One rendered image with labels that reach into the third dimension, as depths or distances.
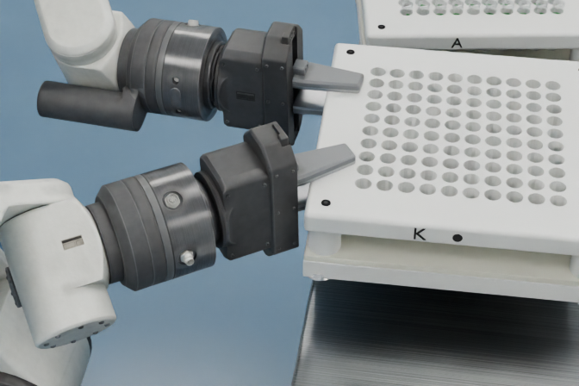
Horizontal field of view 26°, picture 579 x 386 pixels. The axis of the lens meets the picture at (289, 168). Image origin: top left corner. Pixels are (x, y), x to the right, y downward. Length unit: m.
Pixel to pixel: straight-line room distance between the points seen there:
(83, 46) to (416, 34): 0.35
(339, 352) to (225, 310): 1.24
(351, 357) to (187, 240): 0.18
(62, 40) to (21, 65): 1.77
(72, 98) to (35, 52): 1.80
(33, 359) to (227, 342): 0.93
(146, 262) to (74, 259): 0.05
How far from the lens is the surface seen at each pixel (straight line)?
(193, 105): 1.14
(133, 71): 1.15
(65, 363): 1.38
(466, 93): 1.13
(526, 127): 1.10
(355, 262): 1.03
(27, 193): 0.96
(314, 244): 1.02
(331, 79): 1.12
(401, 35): 1.29
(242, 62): 1.12
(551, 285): 1.04
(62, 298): 0.96
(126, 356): 2.23
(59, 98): 1.17
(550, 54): 1.36
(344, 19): 3.02
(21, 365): 1.33
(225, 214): 0.99
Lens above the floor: 1.65
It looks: 40 degrees down
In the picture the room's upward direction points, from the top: straight up
